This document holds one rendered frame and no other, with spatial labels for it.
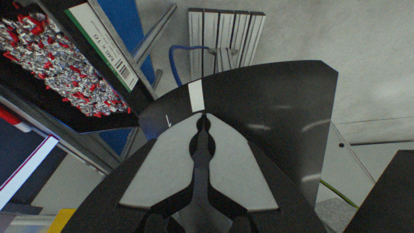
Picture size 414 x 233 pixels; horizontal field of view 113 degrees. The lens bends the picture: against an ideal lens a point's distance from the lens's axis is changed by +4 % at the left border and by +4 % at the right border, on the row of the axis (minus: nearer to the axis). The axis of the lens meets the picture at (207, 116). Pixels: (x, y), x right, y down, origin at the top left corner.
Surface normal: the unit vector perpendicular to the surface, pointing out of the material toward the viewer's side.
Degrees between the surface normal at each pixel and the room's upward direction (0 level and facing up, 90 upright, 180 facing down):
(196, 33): 0
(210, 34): 0
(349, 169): 90
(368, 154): 90
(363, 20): 0
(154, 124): 49
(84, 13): 90
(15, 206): 90
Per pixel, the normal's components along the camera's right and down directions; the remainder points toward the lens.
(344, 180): 0.04, -0.66
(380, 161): -0.18, -0.65
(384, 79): -0.01, 0.75
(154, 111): -0.54, 0.10
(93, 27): 0.98, -0.13
